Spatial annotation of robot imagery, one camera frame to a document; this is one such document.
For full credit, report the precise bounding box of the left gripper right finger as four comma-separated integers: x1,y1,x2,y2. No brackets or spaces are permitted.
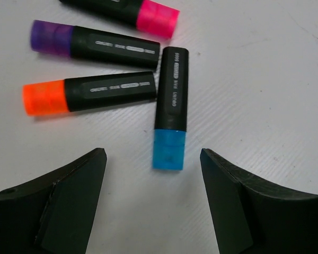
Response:
200,149,318,253

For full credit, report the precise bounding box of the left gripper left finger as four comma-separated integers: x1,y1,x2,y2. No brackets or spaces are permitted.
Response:
0,148,107,253

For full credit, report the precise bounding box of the orange highlighter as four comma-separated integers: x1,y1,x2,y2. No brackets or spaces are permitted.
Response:
22,71,156,116

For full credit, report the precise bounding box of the purple highlighter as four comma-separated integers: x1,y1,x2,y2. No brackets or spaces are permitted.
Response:
30,20,160,69

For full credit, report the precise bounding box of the pink highlighter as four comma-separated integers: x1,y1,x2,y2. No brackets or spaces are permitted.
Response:
61,0,180,39

